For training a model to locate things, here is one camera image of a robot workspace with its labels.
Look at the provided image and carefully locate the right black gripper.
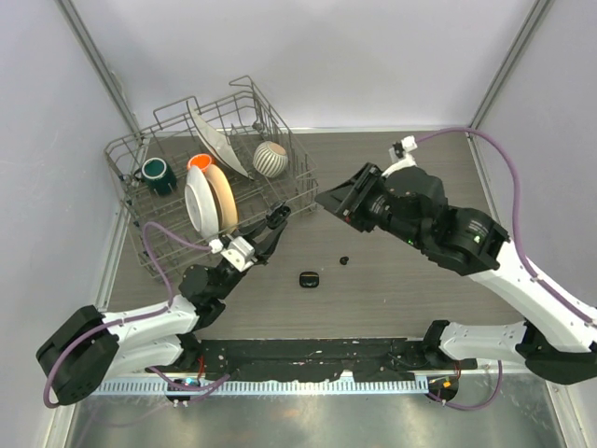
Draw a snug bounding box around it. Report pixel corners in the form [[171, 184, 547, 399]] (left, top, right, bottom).
[[315, 161, 426, 248]]

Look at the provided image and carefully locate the dusty black oval case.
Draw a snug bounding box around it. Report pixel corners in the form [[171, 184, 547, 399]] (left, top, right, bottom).
[[265, 201, 291, 230]]

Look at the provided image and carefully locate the glossy black charging case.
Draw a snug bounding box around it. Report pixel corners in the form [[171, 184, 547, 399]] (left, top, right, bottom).
[[298, 272, 320, 288]]

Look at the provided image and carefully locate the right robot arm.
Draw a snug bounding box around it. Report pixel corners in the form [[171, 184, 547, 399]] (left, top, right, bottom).
[[315, 163, 596, 385]]

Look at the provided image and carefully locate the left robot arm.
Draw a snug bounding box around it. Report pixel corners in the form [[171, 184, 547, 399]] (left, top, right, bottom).
[[35, 214, 287, 409]]

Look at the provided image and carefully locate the beige round plate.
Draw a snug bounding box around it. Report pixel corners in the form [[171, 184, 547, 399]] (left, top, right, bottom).
[[204, 164, 239, 231]]

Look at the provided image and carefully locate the white round plate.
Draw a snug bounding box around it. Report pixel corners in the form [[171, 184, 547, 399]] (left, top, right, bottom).
[[184, 166, 219, 241]]

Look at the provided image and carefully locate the striped ceramic bowl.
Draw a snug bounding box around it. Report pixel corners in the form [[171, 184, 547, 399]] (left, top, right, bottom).
[[253, 141, 289, 178]]

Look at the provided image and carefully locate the orange cup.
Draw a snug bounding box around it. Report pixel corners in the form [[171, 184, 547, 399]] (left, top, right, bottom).
[[187, 153, 214, 172]]

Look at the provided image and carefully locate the grey tilted plate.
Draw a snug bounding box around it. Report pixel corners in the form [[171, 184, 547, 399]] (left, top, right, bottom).
[[186, 100, 254, 181]]

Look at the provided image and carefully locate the dark green mug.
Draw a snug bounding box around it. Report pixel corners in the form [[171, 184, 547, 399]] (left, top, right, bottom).
[[133, 157, 177, 197]]

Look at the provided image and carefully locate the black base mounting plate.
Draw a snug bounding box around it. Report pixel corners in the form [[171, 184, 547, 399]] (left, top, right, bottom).
[[184, 336, 463, 380]]

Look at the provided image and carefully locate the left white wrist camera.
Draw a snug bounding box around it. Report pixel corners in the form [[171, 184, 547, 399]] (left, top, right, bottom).
[[208, 236, 256, 273]]

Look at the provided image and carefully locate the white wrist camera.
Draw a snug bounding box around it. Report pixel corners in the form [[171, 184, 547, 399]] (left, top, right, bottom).
[[208, 236, 256, 273], [382, 135, 418, 178]]

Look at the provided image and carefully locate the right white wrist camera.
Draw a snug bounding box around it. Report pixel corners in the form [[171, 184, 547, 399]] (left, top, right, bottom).
[[382, 135, 418, 178]]

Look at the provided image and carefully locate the grey wire dish rack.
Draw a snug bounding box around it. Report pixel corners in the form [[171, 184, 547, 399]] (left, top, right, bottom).
[[104, 76, 318, 280]]

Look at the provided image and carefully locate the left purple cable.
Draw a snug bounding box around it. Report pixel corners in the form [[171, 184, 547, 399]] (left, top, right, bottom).
[[42, 220, 215, 410]]

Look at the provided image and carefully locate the white slotted cable duct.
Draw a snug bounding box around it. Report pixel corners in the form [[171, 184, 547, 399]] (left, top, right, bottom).
[[93, 374, 429, 397]]

